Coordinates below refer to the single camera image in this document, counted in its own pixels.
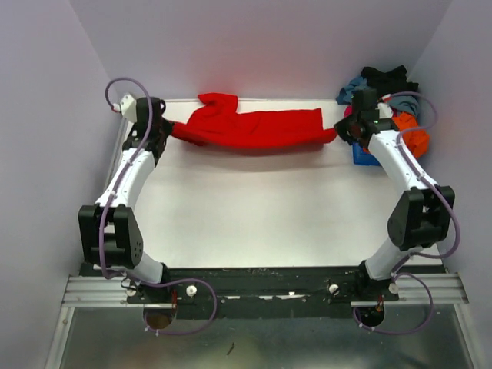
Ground red t shirt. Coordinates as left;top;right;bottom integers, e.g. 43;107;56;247
171;93;337;149

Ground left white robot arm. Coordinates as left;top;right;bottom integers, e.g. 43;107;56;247
78;94;173;304

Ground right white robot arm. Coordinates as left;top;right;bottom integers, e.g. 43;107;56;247
334;89;455;301

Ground pink t shirt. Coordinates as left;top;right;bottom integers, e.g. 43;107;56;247
344;105;352;118

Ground blue plastic bin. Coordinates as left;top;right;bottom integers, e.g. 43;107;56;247
351;143;381;166

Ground blue grey t shirt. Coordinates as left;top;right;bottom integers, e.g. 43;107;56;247
336;76;421;117

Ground black t shirt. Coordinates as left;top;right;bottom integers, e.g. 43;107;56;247
361;65;419;96

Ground orange t shirt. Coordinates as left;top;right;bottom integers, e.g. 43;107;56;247
393;112;431;158

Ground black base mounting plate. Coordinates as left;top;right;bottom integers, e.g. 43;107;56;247
127;266;398;320

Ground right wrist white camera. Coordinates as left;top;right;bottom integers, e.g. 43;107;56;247
377;95;394;118

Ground wrist white camera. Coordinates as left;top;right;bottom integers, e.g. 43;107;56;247
377;95;394;118
112;94;137;123

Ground left aluminium side rail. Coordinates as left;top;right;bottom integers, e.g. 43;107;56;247
85;100;134;263

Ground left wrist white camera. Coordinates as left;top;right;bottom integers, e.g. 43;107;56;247
112;94;137;123

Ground aluminium frame rail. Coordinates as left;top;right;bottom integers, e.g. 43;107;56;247
62;274;469;308

